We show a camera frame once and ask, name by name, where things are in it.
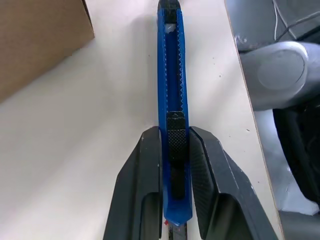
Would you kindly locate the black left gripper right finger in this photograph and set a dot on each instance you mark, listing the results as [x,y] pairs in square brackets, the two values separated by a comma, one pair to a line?
[220,187]

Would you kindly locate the black robot leg part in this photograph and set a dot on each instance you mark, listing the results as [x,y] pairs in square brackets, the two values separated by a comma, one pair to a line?
[297,155]

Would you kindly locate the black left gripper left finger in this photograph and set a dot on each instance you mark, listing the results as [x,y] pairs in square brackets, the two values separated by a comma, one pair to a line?
[135,187]

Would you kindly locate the brown cardboard box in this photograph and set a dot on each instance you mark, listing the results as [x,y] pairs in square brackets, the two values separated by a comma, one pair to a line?
[37,40]

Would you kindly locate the silver robot body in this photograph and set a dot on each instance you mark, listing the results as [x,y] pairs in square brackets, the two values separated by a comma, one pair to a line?
[277,75]

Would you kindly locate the blue pen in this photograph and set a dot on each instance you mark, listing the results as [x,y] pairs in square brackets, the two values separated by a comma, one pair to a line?
[162,75]

